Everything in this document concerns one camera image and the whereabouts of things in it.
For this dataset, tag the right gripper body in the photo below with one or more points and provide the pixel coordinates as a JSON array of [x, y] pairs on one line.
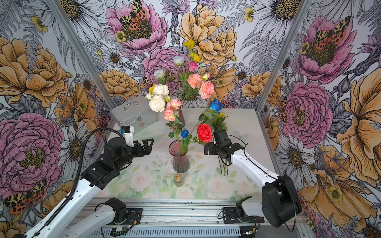
[[214, 148]]

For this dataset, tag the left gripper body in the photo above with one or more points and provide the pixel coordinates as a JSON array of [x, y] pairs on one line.
[[135, 151]]

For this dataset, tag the yellow ranunculus flower stem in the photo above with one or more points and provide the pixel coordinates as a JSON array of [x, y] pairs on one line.
[[224, 167]]

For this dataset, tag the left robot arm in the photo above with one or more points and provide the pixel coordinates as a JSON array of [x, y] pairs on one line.
[[117, 156]]

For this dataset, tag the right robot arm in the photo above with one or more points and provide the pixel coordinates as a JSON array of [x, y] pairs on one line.
[[280, 202]]

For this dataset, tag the red rose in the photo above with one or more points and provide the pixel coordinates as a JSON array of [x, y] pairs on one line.
[[204, 134]]

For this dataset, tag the floral table mat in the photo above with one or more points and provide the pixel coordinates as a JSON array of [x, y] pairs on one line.
[[153, 178]]

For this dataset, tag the small blue rosebud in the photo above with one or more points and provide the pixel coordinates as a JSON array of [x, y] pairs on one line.
[[184, 133]]

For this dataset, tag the grey metal case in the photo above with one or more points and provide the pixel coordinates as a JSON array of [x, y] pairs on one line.
[[135, 113]]

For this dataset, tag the blue rose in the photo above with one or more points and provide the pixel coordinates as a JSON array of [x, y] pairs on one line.
[[212, 112]]

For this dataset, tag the small glass spice jar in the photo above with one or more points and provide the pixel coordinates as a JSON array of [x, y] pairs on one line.
[[178, 180]]

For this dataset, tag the pink carnation stem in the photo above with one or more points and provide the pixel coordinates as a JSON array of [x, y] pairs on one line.
[[172, 114]]

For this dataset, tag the white rose bunch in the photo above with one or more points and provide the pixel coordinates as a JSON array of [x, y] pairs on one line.
[[156, 96]]

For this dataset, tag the pink rose bunch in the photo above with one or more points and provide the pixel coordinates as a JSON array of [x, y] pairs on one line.
[[198, 84]]

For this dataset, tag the small yellow wildflower sprig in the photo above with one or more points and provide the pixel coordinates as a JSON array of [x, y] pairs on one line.
[[190, 45]]

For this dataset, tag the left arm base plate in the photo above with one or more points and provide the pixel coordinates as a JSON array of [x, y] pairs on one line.
[[131, 216]]

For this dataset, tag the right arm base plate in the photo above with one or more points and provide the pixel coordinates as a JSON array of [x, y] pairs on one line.
[[231, 216]]

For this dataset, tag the aluminium rail frame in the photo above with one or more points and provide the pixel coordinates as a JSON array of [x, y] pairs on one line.
[[186, 219]]

